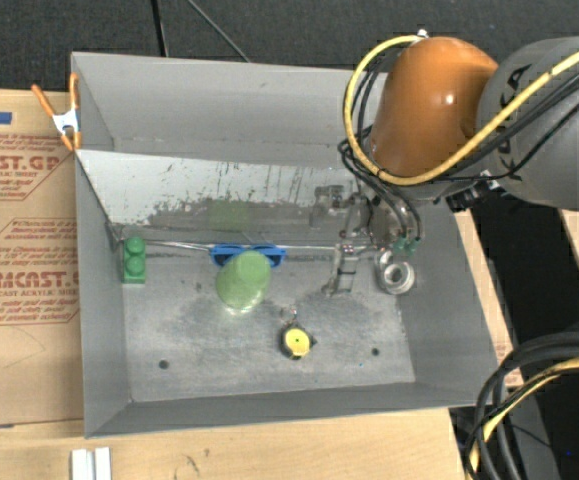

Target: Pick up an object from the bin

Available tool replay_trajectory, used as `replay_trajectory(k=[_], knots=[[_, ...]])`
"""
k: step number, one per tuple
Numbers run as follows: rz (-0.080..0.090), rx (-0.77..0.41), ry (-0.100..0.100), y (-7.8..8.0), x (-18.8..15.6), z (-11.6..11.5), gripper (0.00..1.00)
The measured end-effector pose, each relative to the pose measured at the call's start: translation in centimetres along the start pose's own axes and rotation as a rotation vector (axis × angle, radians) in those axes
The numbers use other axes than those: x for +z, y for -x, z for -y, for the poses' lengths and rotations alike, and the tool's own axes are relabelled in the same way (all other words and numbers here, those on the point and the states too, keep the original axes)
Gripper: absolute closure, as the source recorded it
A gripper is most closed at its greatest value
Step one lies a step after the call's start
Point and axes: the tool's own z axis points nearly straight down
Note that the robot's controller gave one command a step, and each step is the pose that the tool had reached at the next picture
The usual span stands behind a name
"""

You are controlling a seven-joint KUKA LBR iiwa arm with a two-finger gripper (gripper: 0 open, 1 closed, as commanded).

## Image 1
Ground grey metal bin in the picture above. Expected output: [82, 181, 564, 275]
[70, 51, 501, 439]

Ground brown cardboard board red print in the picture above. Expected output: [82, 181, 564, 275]
[0, 86, 86, 428]

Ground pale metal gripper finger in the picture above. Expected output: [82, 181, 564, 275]
[340, 245, 361, 293]
[321, 245, 345, 298]

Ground green toy brick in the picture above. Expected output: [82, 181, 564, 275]
[121, 236, 147, 285]

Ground yellow and black round tape measure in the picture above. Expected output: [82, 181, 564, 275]
[278, 318, 317, 361]

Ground green plastic cup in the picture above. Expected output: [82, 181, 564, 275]
[214, 250, 273, 315]

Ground blue sunglasses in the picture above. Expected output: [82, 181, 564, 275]
[209, 243, 288, 270]

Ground silver metal ring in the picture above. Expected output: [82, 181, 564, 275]
[373, 248, 417, 296]

